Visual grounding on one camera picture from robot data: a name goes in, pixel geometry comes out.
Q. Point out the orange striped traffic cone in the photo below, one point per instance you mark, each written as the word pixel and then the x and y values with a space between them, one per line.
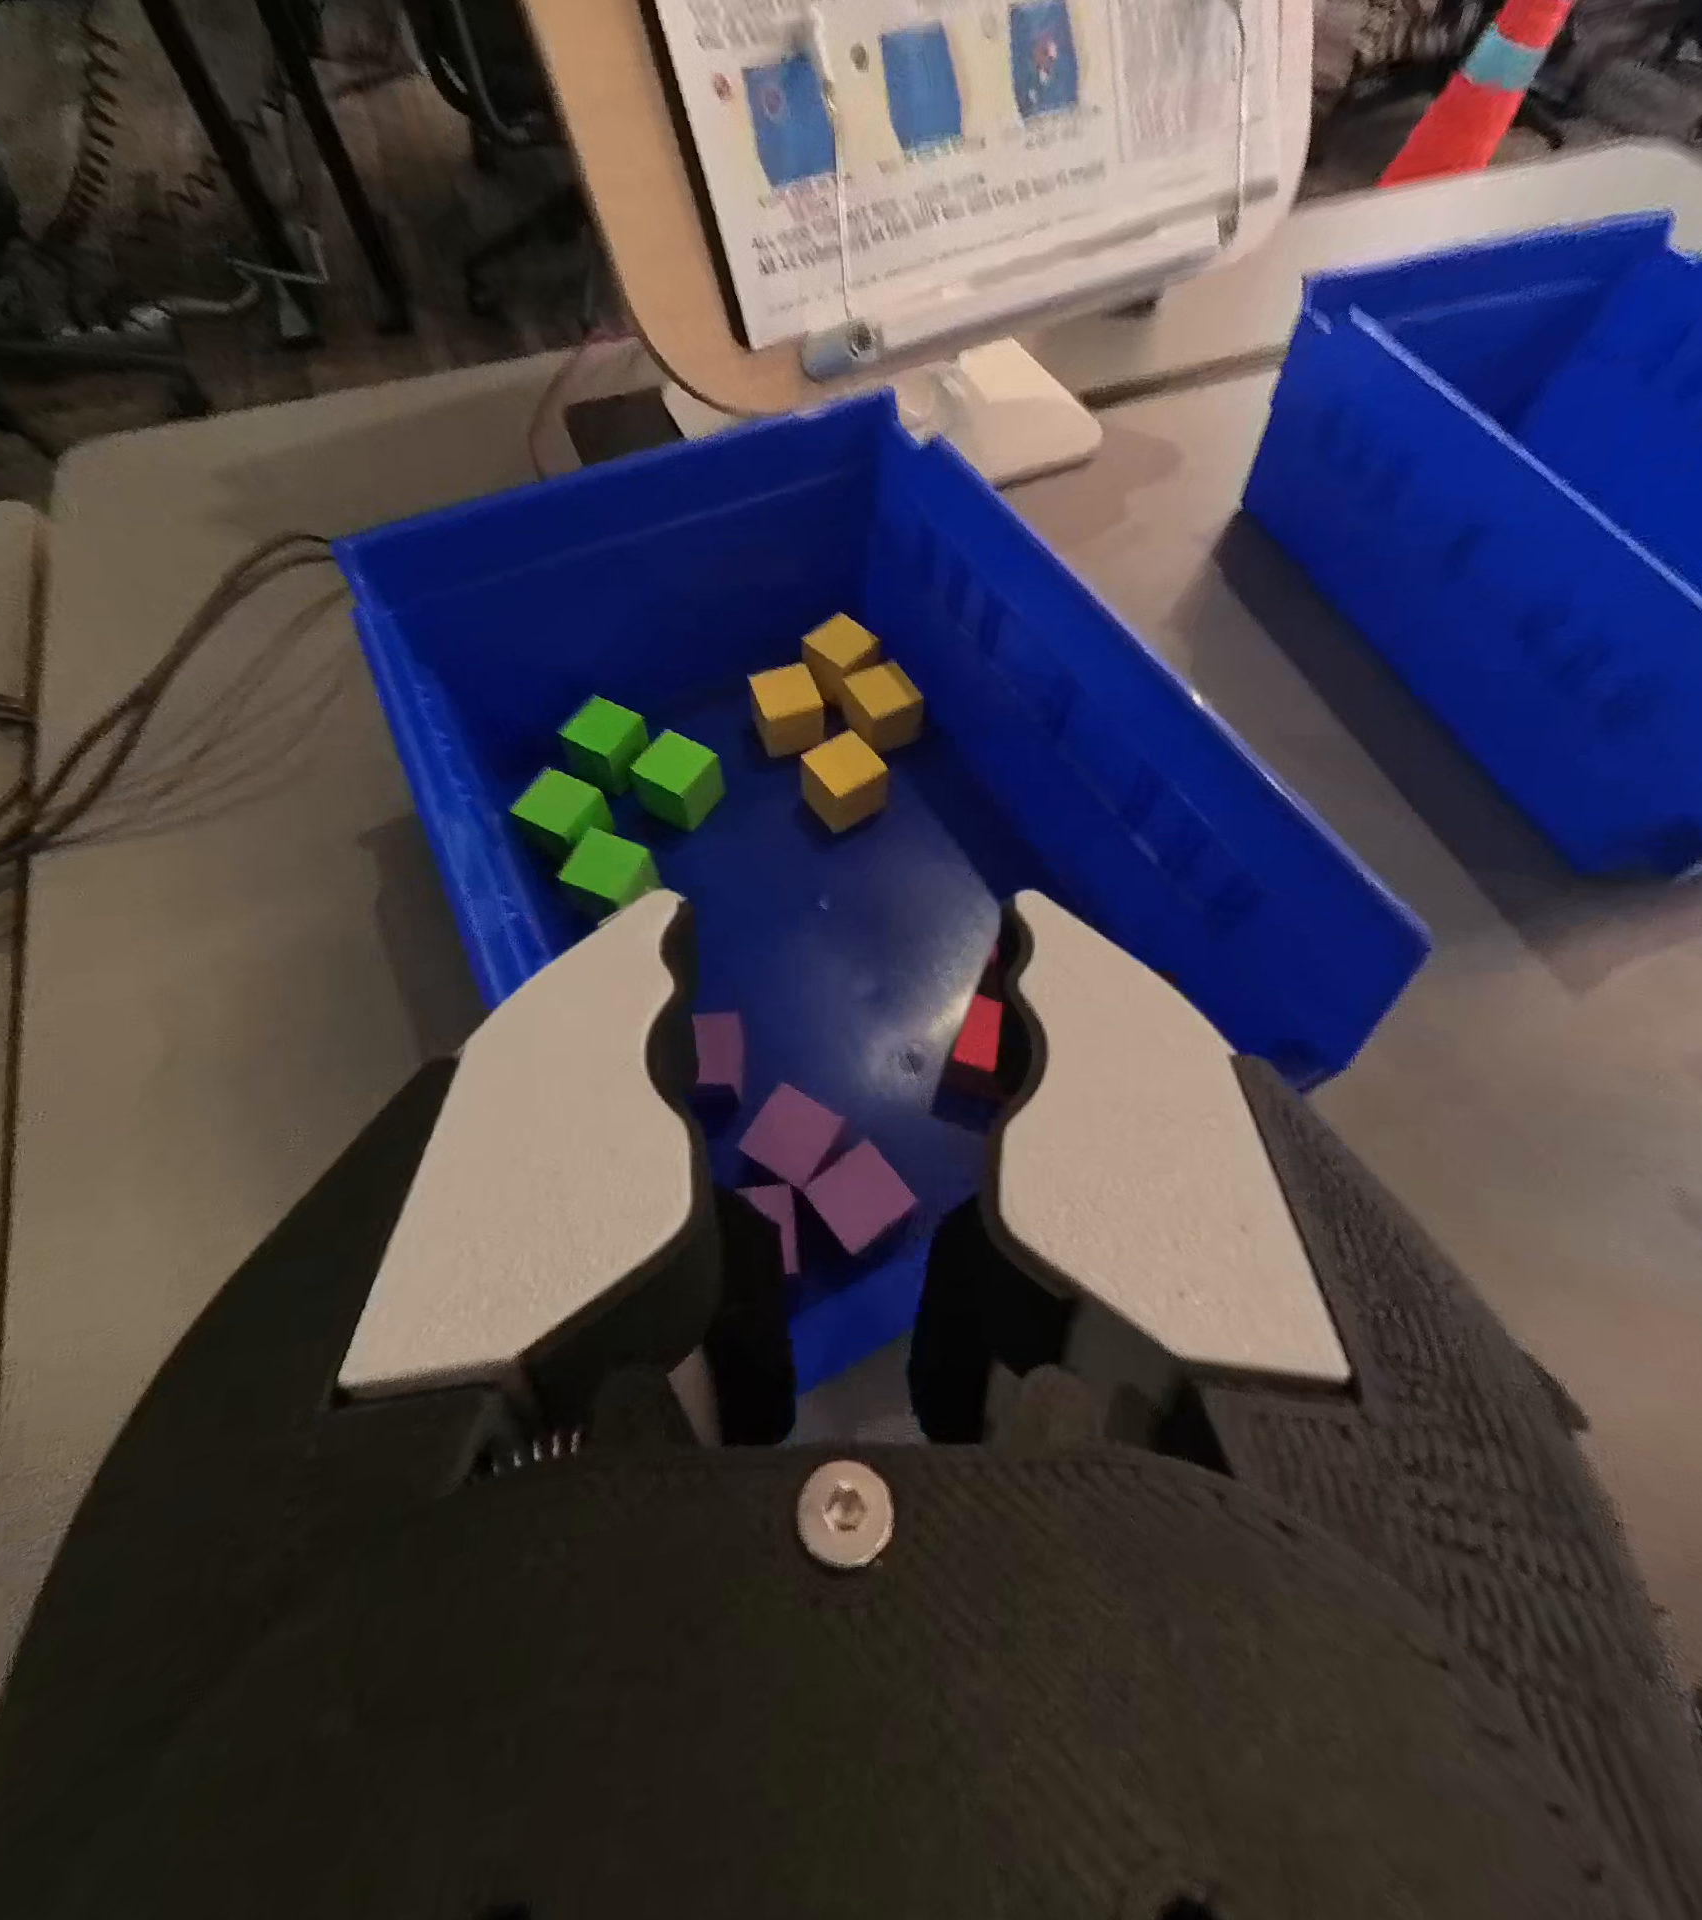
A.
pixel 1466 91

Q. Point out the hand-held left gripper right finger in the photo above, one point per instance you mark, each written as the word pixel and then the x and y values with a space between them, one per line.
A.
pixel 1167 1201

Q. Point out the grey desk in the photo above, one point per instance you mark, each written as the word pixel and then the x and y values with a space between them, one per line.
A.
pixel 190 1050

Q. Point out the blue plastic bin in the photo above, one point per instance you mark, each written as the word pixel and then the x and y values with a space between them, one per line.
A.
pixel 1466 600
pixel 641 554

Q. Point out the printed instruction sheet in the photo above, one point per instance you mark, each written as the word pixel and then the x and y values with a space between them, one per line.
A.
pixel 1017 180

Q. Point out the white board stand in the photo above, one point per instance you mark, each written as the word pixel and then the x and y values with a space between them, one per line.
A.
pixel 1017 412

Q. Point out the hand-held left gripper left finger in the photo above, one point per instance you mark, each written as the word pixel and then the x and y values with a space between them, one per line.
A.
pixel 537 1201

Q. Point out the yellow wooden cube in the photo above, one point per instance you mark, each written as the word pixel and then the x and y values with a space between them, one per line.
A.
pixel 787 709
pixel 839 653
pixel 885 705
pixel 845 780

